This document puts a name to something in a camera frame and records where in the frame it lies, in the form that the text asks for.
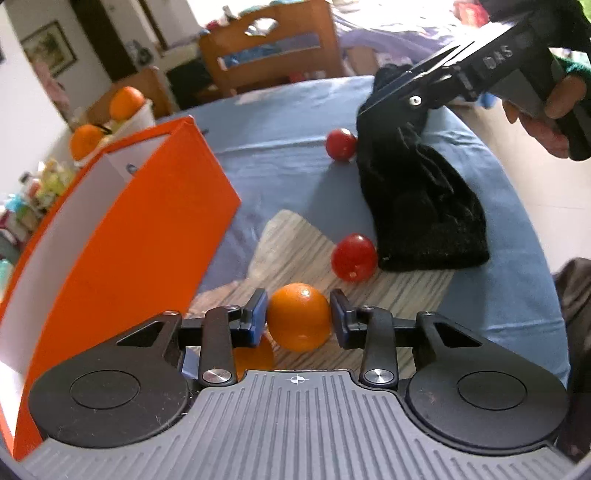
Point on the right orange in bowl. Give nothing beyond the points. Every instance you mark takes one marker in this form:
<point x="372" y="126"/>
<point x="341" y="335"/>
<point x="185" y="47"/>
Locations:
<point x="125" y="103"/>

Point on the wooden chair far right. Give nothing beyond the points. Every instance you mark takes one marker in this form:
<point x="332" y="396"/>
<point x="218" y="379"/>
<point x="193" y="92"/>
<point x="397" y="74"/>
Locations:
<point x="149" y="81"/>

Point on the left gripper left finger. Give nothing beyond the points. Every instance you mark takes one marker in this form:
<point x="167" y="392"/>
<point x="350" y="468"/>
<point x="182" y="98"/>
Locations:
<point x="221" y="330"/>

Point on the wooden chair near right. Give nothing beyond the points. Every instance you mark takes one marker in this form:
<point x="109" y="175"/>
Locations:
<point x="271" y="44"/>

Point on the small framed painting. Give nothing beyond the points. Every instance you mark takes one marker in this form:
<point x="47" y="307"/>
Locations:
<point x="50" y="45"/>

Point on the white fruit bowl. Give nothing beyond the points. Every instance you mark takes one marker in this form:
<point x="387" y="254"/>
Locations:
<point x="141" y="120"/>

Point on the black velvet bag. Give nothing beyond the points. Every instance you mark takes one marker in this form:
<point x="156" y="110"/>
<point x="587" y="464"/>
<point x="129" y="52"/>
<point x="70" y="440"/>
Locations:
<point x="425" y="215"/>

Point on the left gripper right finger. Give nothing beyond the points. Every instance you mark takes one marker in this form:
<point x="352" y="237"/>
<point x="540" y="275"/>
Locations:
<point x="377" y="333"/>

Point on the pink hanging cloth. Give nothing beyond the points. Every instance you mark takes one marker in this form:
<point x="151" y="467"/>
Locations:
<point x="52" y="87"/>

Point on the orange cardboard box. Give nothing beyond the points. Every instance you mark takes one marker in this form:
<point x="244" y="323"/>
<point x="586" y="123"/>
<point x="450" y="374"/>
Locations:
<point x="132" y="236"/>

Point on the wooden chair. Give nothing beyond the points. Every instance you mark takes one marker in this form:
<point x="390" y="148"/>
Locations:
<point x="149" y="81"/>
<point x="271" y="44"/>

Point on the left orange in bowl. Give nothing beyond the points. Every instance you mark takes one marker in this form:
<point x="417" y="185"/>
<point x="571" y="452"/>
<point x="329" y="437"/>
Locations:
<point x="84" y="140"/>

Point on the orange in bowl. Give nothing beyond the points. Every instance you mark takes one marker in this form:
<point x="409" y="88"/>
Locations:
<point x="84" y="140"/>
<point x="125" y="103"/>

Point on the small orange mandarin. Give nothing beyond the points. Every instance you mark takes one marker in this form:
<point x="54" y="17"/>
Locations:
<point x="298" y="318"/>
<point x="260" y="357"/>

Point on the person's right hand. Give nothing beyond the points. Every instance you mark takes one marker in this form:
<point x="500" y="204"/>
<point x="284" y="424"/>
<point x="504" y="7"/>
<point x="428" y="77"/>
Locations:
<point x="564" y="97"/>

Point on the red tomato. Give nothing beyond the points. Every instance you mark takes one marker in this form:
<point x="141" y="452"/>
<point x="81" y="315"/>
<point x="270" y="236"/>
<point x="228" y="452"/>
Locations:
<point x="340" y="144"/>
<point x="354" y="259"/>

